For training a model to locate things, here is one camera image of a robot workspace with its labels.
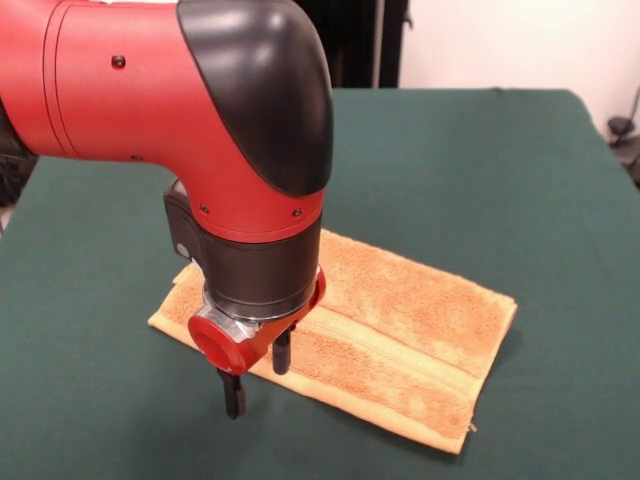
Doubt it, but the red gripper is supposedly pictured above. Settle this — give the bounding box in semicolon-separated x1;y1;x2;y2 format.
187;266;328;422

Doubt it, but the orange terry towel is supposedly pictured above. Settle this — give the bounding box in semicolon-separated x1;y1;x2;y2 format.
147;228;519;456

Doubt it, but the dark green table cloth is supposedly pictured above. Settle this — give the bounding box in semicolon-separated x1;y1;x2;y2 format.
0;87;640;480

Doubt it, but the black robot stand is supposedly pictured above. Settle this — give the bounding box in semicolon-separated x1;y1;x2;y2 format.
299;0;414;90

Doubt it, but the black equipment with cables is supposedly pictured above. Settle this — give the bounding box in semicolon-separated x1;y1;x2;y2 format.
0;149;40;207

